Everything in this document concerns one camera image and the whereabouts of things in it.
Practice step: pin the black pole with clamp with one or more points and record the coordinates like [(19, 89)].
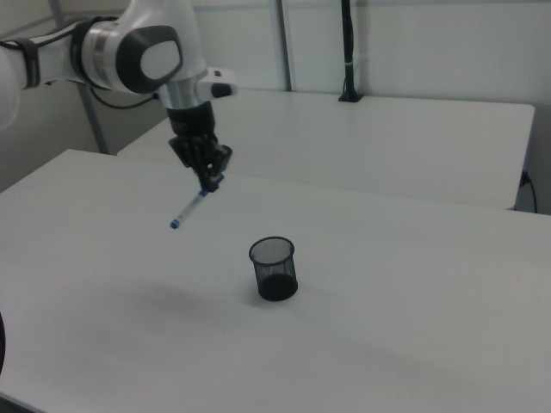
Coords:
[(349, 51)]

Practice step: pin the grey metal frame post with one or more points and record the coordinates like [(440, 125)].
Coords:
[(95, 125), (286, 43)]

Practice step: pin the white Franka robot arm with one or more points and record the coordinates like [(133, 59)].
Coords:
[(146, 60)]

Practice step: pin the white neighbouring table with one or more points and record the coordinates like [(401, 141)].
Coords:
[(366, 146)]

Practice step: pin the black mesh pen cup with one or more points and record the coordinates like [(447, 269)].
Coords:
[(277, 279)]

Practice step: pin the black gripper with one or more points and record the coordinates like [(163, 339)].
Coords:
[(191, 122)]

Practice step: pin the white marker with blue cap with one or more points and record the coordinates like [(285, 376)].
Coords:
[(187, 211)]

